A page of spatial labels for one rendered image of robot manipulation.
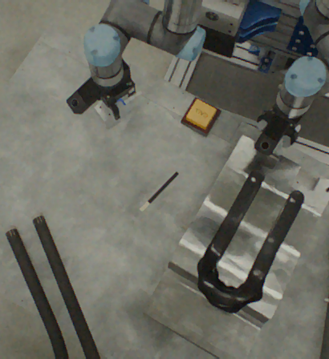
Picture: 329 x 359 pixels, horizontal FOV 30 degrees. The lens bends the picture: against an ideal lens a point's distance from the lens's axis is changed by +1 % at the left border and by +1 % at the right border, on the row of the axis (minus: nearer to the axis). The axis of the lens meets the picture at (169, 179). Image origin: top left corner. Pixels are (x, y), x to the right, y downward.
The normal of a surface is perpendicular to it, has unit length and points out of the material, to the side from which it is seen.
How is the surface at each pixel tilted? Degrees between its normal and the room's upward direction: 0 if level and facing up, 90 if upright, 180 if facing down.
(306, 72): 0
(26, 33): 0
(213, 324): 0
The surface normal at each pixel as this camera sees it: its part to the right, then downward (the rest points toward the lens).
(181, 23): 0.02, 0.87
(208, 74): 0.01, -0.27
